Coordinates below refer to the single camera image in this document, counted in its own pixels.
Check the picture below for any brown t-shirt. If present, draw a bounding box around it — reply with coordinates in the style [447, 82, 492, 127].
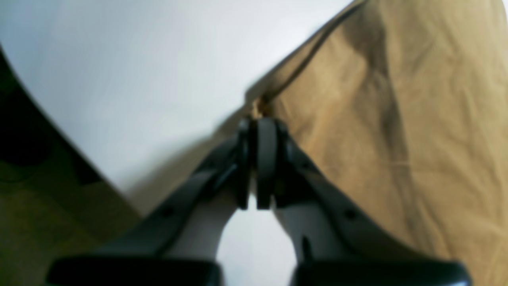
[248, 0, 507, 286]

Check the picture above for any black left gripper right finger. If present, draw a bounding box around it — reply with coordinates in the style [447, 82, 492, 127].
[256, 118, 472, 286]

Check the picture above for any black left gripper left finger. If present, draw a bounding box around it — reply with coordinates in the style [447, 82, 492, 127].
[46, 119, 250, 286]

